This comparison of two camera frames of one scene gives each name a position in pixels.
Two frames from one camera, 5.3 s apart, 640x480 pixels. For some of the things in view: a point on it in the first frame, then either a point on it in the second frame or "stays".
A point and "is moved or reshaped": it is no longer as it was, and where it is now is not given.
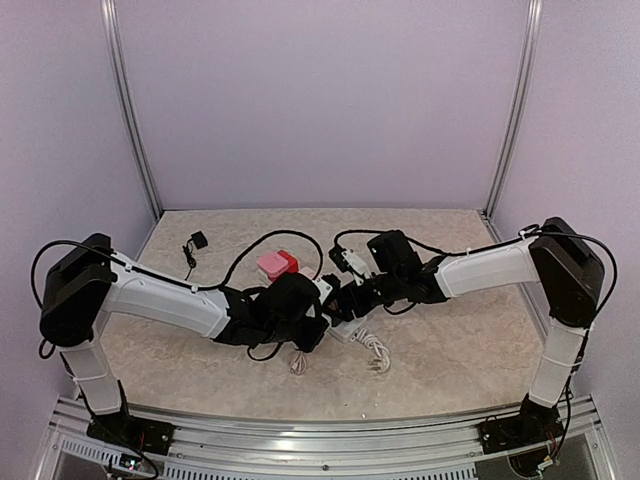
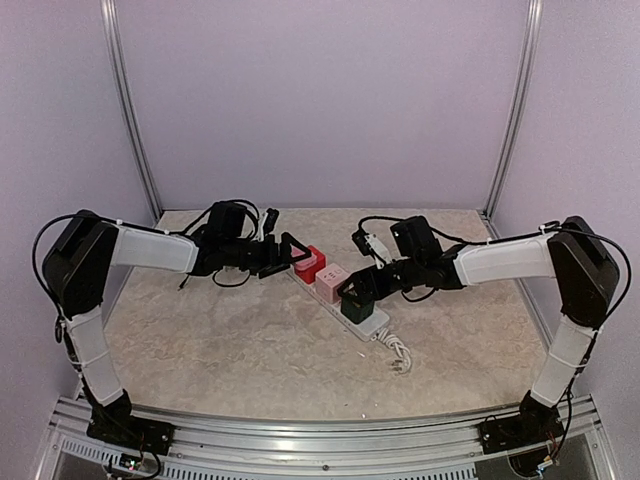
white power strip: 347,328 is moved or reshaped
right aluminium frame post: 519,105 stays
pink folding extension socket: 273,264 is moved or reshaped
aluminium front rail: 398,449 stays
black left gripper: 310,343 to 285,258
